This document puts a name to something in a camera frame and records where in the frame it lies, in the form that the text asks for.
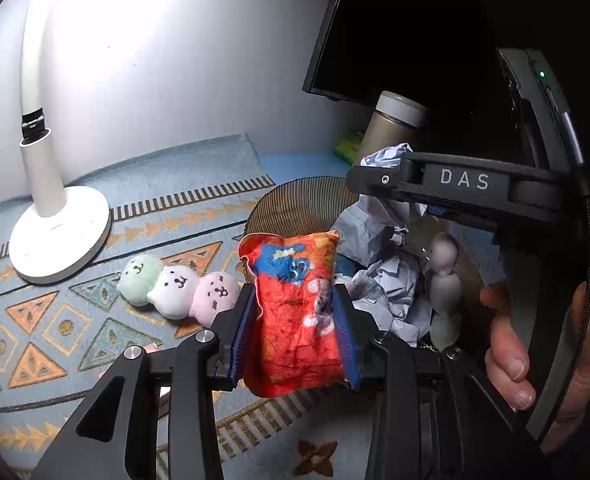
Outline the brown wicker basket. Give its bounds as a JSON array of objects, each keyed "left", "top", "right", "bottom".
[{"left": 244, "top": 174, "right": 486, "bottom": 351}]

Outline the black monitor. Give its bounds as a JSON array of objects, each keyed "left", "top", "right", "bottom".
[{"left": 301, "top": 0, "right": 374, "bottom": 105}]

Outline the person right hand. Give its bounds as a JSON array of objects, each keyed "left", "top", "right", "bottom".
[{"left": 478, "top": 278, "right": 590, "bottom": 453}]

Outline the three face dango plush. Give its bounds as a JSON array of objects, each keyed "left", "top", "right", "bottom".
[{"left": 117, "top": 254, "right": 241, "bottom": 328}]

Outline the gold thermos bottle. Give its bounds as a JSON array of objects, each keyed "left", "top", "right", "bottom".
[{"left": 355, "top": 91, "right": 426, "bottom": 165}]

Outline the paper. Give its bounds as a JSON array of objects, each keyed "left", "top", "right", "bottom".
[
  {"left": 331, "top": 195, "right": 427, "bottom": 266},
  {"left": 360, "top": 142, "right": 412, "bottom": 168}
]

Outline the paper ball front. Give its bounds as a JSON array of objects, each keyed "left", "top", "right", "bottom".
[{"left": 347, "top": 252, "right": 432, "bottom": 347}]

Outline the pink capybara card box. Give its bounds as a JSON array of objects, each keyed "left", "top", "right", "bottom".
[{"left": 124, "top": 344, "right": 170, "bottom": 398}]

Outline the pink white green dango plush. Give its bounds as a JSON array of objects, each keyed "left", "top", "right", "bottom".
[{"left": 413, "top": 216, "right": 462, "bottom": 352}]

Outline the green sponge item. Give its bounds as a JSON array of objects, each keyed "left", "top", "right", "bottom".
[{"left": 333, "top": 132, "right": 363, "bottom": 165}]

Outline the patterned blue woven mat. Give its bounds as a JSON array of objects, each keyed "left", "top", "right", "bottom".
[{"left": 0, "top": 133, "right": 377, "bottom": 480}]

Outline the white desk lamp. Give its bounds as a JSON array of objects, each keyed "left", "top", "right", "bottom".
[{"left": 8, "top": 0, "right": 112, "bottom": 285}]

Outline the red snack bag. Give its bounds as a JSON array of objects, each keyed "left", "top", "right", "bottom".
[{"left": 237, "top": 231, "right": 344, "bottom": 398}]

